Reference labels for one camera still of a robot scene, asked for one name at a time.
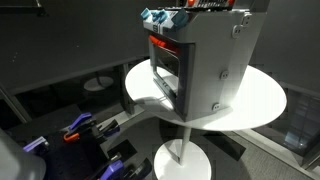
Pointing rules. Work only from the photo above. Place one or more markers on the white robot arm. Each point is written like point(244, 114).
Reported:
point(16, 163)

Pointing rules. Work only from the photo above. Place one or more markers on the grey toy stove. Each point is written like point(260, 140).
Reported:
point(213, 50)

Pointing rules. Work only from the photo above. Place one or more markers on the small blue stove knob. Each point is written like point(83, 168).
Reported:
point(145, 13)

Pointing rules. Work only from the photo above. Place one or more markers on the red stove button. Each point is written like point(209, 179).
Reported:
point(191, 2)
point(230, 1)

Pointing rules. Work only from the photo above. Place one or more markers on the dark grey oven door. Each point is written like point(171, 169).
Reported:
point(186, 83)

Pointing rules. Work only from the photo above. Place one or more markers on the black spring clamp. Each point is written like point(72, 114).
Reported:
point(110, 128)

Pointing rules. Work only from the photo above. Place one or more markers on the purple clamp with orange tip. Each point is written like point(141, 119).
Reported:
point(80, 120)

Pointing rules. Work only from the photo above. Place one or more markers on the purple spring clamp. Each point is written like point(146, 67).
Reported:
point(113, 168)
point(35, 144)

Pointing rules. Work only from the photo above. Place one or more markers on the black mounting plate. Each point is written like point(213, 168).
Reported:
point(66, 156)

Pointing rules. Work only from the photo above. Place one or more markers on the black frame post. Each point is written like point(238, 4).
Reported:
point(126, 96)

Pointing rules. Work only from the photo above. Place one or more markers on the white round pedestal base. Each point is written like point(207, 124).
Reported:
point(98, 83)

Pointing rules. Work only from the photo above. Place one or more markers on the white round pedestal table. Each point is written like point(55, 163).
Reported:
point(260, 100)

